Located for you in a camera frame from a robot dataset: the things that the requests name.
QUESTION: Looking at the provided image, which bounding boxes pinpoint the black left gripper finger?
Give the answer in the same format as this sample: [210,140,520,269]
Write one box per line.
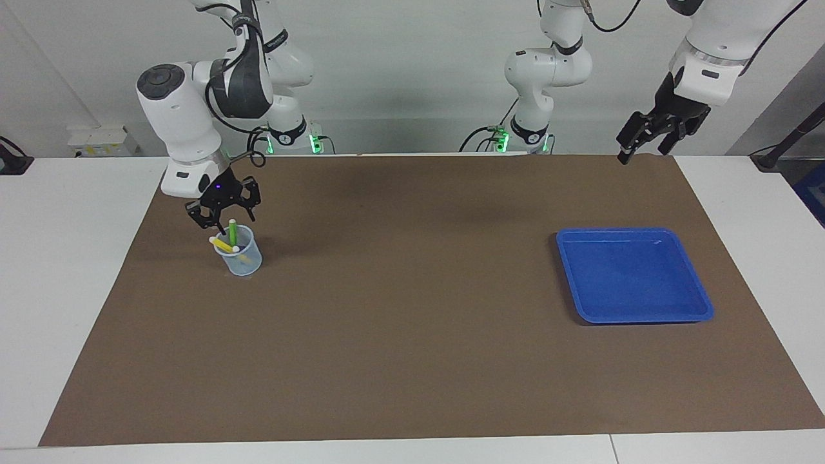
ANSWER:
[616,126,648,166]
[657,126,687,156]

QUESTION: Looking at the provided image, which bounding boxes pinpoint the yellow marker pen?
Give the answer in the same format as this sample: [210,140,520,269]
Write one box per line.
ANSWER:
[209,236,253,262]

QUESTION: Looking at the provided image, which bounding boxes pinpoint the translucent plastic cup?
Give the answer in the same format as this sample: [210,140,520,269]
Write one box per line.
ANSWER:
[213,224,263,276]

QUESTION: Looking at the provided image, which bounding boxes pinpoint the black stand with pole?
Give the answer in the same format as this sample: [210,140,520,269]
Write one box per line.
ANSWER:
[751,103,825,171]

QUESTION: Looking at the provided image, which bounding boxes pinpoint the white power strip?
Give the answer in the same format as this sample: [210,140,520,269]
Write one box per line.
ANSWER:
[66,124,139,157]

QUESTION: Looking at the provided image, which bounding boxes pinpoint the blue plastic tray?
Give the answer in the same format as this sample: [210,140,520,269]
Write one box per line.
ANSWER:
[556,227,715,324]

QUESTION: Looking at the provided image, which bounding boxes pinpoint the blue crate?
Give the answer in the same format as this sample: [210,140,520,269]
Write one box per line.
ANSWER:
[793,161,825,229]

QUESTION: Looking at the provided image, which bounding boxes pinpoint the brown table mat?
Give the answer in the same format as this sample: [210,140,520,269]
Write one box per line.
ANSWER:
[39,153,825,447]

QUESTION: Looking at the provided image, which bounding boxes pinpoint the black clamp base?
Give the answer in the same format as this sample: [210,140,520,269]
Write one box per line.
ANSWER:
[0,135,34,176]

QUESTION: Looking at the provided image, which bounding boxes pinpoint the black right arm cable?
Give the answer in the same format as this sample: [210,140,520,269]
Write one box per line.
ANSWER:
[205,0,268,169]

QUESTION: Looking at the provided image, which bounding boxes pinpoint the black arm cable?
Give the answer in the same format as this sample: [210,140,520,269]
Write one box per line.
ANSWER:
[538,0,810,72]
[205,0,268,169]

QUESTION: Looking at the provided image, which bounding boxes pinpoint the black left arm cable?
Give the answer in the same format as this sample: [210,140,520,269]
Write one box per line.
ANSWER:
[538,0,810,72]

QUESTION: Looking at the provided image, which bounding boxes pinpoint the black left base cables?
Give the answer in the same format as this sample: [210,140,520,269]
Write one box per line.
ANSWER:
[459,95,519,153]

